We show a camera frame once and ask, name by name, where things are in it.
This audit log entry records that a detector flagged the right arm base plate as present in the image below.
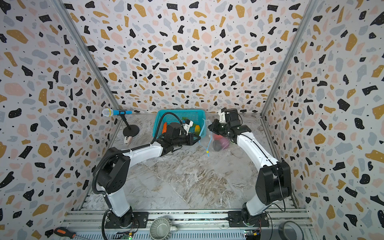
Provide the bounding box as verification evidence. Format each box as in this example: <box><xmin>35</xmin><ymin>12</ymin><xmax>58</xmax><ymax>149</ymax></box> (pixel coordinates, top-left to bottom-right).
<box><xmin>227</xmin><ymin>209</ymin><xmax>270</xmax><ymax>228</ymax></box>

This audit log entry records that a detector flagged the blue microphone on stand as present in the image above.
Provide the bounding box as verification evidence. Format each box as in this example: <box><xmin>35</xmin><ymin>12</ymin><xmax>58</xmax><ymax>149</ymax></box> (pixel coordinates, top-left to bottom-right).
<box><xmin>101</xmin><ymin>107</ymin><xmax>141</xmax><ymax>138</ymax></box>

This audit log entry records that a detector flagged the teal plastic basket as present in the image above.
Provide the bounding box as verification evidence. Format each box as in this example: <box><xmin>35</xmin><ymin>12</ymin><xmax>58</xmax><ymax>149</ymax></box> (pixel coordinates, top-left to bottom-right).
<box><xmin>153</xmin><ymin>109</ymin><xmax>207</xmax><ymax>138</ymax></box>

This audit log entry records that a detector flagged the black corrugated cable hose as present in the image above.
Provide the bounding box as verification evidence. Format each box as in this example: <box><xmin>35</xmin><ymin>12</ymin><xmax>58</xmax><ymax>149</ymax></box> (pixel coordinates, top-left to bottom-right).
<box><xmin>91</xmin><ymin>111</ymin><xmax>184</xmax><ymax>240</ymax></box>

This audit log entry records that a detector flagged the clear zip top bag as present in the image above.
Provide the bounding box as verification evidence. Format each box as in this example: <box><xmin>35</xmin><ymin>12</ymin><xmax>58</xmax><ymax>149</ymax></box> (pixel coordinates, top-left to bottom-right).
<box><xmin>197</xmin><ymin>119</ymin><xmax>231</xmax><ymax>157</ymax></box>

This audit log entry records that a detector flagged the purple toy onion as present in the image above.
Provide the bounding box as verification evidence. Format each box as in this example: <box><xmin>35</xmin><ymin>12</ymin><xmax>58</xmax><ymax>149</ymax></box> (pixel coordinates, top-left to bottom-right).
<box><xmin>215</xmin><ymin>138</ymin><xmax>230</xmax><ymax>151</ymax></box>

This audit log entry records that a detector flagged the orange toy carrot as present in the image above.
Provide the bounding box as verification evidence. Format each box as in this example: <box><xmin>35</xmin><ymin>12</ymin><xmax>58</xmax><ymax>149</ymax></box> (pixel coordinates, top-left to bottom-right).
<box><xmin>162</xmin><ymin>122</ymin><xmax>168</xmax><ymax>134</ymax></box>

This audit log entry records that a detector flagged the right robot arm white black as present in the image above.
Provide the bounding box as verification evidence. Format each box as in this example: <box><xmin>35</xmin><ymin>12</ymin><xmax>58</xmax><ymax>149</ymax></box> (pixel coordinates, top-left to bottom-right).
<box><xmin>208</xmin><ymin>108</ymin><xmax>292</xmax><ymax>225</ymax></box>

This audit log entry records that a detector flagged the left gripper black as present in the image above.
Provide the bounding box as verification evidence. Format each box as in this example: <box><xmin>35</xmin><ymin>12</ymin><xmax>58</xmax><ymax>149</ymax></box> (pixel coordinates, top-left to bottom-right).
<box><xmin>171</xmin><ymin>133</ymin><xmax>201</xmax><ymax>148</ymax></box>

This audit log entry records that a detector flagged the yellow green toy mango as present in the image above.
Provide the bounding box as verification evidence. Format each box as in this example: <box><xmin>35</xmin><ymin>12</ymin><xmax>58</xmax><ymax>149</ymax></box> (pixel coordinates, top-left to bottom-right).
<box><xmin>195</xmin><ymin>125</ymin><xmax>201</xmax><ymax>136</ymax></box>

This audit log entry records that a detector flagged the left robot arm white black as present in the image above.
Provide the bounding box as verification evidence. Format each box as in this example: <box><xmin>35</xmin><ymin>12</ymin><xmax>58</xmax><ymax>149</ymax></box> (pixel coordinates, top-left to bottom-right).
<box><xmin>92</xmin><ymin>119</ymin><xmax>201</xmax><ymax>218</ymax></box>

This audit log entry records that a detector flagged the red toy pepper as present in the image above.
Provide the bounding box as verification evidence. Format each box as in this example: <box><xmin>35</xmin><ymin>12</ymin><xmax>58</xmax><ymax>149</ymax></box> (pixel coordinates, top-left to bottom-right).
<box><xmin>213</xmin><ymin>135</ymin><xmax>227</xmax><ymax>143</ymax></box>

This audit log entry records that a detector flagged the orange handled screwdriver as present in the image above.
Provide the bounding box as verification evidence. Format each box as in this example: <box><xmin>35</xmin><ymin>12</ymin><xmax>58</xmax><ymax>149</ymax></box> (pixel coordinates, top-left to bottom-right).
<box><xmin>54</xmin><ymin>227</ymin><xmax>87</xmax><ymax>240</ymax></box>

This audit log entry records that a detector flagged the aluminium rail frame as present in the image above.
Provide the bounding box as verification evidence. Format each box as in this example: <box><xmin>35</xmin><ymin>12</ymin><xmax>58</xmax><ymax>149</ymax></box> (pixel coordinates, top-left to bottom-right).
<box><xmin>62</xmin><ymin>208</ymin><xmax>317</xmax><ymax>240</ymax></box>

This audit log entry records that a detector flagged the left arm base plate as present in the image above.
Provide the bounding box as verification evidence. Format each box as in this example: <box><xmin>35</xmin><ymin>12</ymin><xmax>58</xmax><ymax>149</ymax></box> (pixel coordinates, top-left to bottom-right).
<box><xmin>105</xmin><ymin>212</ymin><xmax>149</xmax><ymax>230</ymax></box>

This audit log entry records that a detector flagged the grey tape roll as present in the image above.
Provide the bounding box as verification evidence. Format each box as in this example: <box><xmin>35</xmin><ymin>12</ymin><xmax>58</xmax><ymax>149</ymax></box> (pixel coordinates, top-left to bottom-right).
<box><xmin>278</xmin><ymin>221</ymin><xmax>305</xmax><ymax>240</ymax></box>

